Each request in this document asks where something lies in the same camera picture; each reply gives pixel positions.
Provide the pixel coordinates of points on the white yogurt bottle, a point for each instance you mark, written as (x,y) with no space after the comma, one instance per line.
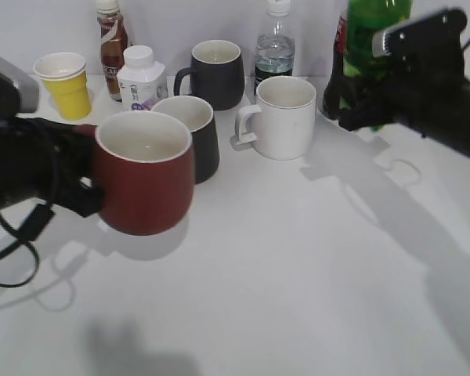
(142,80)

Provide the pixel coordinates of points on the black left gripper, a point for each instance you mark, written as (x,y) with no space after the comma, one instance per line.
(48,160)

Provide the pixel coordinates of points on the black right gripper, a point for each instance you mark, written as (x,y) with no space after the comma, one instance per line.
(426,91)

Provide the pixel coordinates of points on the white ceramic mug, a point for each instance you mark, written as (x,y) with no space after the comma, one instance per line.
(280,124)

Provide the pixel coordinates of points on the black mug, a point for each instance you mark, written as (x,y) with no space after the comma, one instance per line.
(216,74)
(198,116)

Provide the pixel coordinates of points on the yellow paper cup stack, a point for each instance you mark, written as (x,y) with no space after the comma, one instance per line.
(64,76)

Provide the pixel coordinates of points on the green soda bottle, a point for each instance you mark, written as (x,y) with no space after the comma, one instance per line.
(364,19)

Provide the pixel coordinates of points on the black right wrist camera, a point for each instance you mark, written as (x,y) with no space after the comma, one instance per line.
(419,33)

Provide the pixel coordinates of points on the dark cola bottle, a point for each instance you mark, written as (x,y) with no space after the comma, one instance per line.
(331,96)

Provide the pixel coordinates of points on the rear black mug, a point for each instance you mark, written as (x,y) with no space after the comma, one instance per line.
(216,74)

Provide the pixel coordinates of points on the clear water bottle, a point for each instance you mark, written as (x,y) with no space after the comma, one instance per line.
(275,45)

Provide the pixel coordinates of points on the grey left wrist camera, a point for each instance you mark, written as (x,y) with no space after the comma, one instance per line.
(19,92)

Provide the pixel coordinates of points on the brown coffee bottle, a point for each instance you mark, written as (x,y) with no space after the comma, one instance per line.
(114,41)

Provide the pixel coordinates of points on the red ceramic mug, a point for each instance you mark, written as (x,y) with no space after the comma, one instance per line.
(144,164)

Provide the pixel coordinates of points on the front black mug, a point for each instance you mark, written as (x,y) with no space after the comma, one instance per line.
(198,116)

